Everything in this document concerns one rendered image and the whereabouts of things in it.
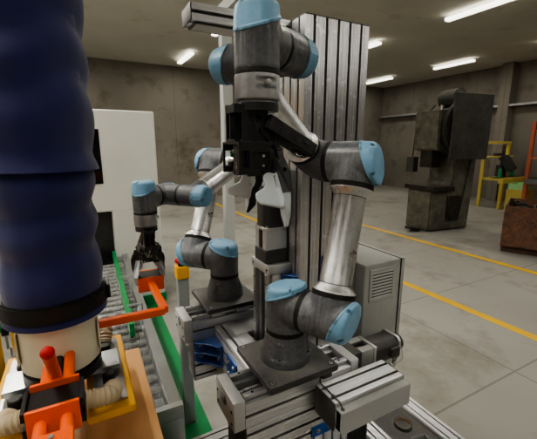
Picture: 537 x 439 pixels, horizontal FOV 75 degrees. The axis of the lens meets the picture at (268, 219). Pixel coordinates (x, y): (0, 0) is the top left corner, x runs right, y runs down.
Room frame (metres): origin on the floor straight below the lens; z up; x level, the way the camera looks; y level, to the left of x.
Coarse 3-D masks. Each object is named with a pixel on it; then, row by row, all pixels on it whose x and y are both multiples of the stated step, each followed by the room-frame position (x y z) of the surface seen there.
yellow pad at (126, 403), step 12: (120, 336) 0.98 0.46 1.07; (108, 348) 0.88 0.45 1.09; (120, 348) 0.91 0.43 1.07; (120, 360) 0.85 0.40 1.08; (108, 372) 0.76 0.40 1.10; (120, 372) 0.80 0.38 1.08; (96, 384) 0.75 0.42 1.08; (132, 384) 0.77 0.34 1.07; (120, 396) 0.71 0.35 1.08; (132, 396) 0.72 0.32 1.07; (96, 408) 0.68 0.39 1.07; (108, 408) 0.68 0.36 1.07; (120, 408) 0.68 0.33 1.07; (132, 408) 0.69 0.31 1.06; (96, 420) 0.66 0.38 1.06
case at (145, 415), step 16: (128, 352) 1.09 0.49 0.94; (128, 368) 1.00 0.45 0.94; (144, 368) 1.00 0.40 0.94; (144, 384) 0.93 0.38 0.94; (144, 400) 0.86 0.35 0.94; (128, 416) 0.80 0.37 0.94; (144, 416) 0.80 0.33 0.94; (80, 432) 0.75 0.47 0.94; (96, 432) 0.75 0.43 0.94; (112, 432) 0.75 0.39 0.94; (128, 432) 0.75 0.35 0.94; (144, 432) 0.75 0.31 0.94; (160, 432) 0.75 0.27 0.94
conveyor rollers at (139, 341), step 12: (108, 264) 3.14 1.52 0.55; (120, 264) 3.17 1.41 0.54; (108, 276) 2.87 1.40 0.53; (108, 300) 2.38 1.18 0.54; (120, 300) 2.36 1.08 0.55; (132, 300) 2.37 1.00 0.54; (108, 312) 2.21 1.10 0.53; (120, 312) 2.18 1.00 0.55; (132, 312) 2.20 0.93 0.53; (120, 324) 2.01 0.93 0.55; (144, 336) 1.89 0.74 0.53; (132, 348) 1.77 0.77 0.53; (144, 348) 1.74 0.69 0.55; (144, 360) 1.64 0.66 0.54; (156, 384) 1.49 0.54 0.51; (156, 396) 1.40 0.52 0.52
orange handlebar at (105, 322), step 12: (156, 288) 1.06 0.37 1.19; (156, 300) 0.99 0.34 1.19; (144, 312) 0.90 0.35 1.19; (156, 312) 0.91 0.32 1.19; (108, 324) 0.86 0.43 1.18; (72, 360) 0.68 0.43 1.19; (72, 372) 0.64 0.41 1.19; (60, 420) 0.52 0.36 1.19; (72, 420) 0.52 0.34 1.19; (36, 432) 0.49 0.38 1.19; (60, 432) 0.48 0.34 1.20; (72, 432) 0.48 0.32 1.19
